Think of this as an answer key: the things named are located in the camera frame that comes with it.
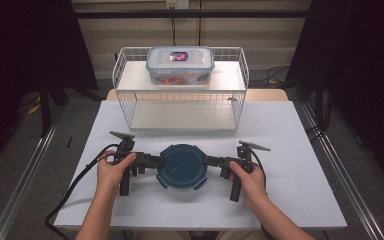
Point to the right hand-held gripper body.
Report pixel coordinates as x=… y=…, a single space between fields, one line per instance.
x=245 y=156

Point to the white wall socket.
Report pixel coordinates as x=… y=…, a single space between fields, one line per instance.
x=177 y=4

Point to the clear rectangular food container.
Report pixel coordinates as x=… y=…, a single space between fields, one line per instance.
x=180 y=65

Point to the dark teal round food container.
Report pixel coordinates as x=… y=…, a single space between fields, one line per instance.
x=181 y=166

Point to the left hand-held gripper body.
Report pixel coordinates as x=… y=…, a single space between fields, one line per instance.
x=125 y=146

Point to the person's right hand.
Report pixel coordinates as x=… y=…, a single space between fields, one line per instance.
x=253 y=186

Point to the black metal stand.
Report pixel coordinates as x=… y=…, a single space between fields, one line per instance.
x=45 y=110

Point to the dark curtain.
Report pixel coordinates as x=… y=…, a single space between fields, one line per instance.
x=363 y=66
x=20 y=50

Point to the small black stick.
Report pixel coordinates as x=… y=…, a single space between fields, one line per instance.
x=69 y=142

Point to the person's left hand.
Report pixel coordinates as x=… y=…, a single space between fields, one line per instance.
x=108 y=176

